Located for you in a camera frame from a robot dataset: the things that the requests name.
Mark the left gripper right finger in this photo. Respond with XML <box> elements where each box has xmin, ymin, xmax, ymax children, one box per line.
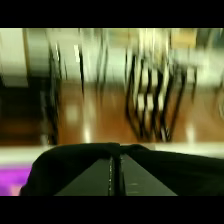
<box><xmin>119</xmin><ymin>153</ymin><xmax>178</xmax><ymax>197</ymax></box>

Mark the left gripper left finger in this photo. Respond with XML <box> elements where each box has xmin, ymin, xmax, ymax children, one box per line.
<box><xmin>54</xmin><ymin>156</ymin><xmax>116</xmax><ymax>197</ymax></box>

